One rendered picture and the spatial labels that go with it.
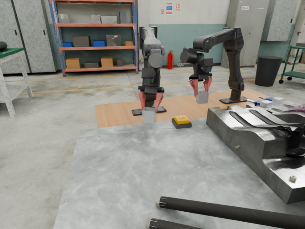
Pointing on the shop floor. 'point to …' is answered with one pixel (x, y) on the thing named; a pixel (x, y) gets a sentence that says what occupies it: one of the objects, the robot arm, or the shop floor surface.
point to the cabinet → (247, 28)
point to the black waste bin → (267, 70)
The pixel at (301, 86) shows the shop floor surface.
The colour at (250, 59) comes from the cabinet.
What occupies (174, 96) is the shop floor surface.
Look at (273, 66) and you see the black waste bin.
